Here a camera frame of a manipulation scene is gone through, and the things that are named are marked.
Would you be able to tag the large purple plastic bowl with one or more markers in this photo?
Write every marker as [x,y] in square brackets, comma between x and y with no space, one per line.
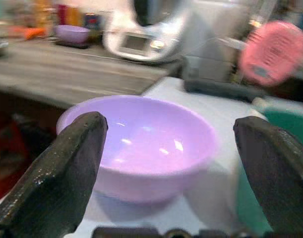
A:
[151,148]

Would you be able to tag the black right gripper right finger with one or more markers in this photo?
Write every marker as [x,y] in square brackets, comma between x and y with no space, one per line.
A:
[277,178]

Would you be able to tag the pink round handheld fan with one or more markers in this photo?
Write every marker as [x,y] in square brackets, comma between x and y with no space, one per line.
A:
[272,53]

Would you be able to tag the white kitchen machine with display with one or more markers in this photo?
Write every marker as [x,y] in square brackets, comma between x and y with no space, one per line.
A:
[151,32]

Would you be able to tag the black kitchen scale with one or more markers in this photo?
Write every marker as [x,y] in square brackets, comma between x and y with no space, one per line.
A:
[72,44]

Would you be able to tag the green plastic bowl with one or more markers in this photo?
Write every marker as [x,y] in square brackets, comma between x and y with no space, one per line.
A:
[287,124]

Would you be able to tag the dark blue tin can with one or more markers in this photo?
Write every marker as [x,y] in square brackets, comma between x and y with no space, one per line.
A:
[93,23]

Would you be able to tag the black flat tray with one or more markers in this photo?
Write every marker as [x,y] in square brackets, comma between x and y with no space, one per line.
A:
[220,86]

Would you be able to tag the yellow bottle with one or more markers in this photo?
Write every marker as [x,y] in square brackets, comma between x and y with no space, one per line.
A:
[73,16]

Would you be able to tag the orange packet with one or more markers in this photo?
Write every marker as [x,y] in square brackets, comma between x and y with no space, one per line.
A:
[32,32]

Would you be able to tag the small purple plastic bowl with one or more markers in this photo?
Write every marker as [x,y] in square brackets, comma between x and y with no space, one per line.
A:
[72,33]

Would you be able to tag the red bottle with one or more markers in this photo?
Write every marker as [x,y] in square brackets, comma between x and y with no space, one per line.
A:
[62,15]

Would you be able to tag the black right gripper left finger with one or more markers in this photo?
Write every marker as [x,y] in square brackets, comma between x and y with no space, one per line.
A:
[59,178]

